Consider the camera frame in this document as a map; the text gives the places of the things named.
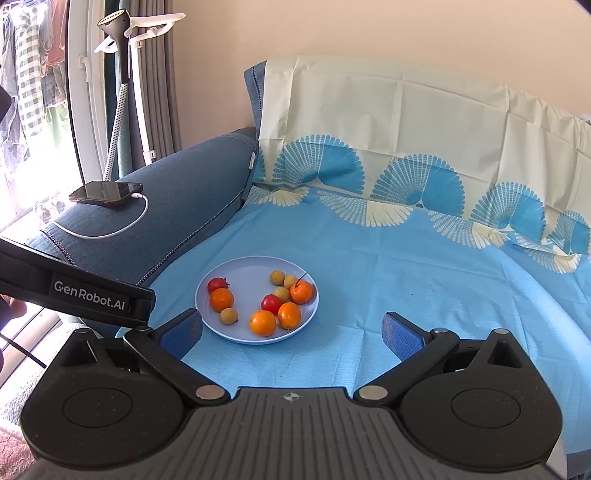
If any white steamer hanger stand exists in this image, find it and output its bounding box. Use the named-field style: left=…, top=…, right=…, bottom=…
left=93, top=12, right=186, bottom=167

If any pale blue round plate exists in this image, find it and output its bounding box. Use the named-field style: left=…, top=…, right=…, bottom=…
left=195, top=256, right=319, bottom=344

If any small orange mandarin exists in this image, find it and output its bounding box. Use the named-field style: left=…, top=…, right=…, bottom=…
left=209, top=287, right=235, bottom=312
left=277, top=302, right=302, bottom=330
left=250, top=310, right=278, bottom=337

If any black smartphone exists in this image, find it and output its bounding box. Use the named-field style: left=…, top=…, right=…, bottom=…
left=69, top=181, right=144, bottom=207

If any orange mandarin with stem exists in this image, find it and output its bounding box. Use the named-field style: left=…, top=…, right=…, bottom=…
left=289, top=272, right=315, bottom=304

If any green checked shirt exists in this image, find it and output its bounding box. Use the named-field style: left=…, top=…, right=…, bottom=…
left=13, top=9, right=47, bottom=137

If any dotted steamer hose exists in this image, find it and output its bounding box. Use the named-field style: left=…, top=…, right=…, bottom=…
left=102, top=83, right=131, bottom=183

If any white window frame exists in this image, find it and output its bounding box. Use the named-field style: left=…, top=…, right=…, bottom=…
left=67, top=0, right=114, bottom=185

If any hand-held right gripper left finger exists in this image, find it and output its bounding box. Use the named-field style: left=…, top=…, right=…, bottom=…
left=58, top=308, right=230, bottom=408

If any blue fabric sofa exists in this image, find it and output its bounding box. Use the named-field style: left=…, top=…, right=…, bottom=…
left=25, top=127, right=259, bottom=337

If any blue printed bed sheet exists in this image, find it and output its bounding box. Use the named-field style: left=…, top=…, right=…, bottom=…
left=115, top=54, right=591, bottom=462

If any grey curtain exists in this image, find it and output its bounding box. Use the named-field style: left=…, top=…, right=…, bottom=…
left=139, top=0, right=181, bottom=160

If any white charging cable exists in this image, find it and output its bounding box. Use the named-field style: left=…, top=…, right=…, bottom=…
left=50, top=193, right=150, bottom=240

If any black garment steamer head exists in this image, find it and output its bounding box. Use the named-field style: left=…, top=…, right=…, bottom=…
left=98, top=17, right=136, bottom=86

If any blue sofa back cushion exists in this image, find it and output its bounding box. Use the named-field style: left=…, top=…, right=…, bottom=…
left=243, top=60, right=269, bottom=139

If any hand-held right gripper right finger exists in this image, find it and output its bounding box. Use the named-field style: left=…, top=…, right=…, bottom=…
left=353, top=311, right=536, bottom=407

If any person's left hand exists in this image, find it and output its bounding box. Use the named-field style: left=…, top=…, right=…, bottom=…
left=0, top=295, right=27, bottom=319

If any teal curtain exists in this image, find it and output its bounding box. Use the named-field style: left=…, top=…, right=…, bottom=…
left=102, top=46, right=139, bottom=181

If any pink hanging garment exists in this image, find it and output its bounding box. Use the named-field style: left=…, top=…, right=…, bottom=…
left=39, top=0, right=70, bottom=68

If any thin black cable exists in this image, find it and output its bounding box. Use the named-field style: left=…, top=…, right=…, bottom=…
left=0, top=335, right=47, bottom=368

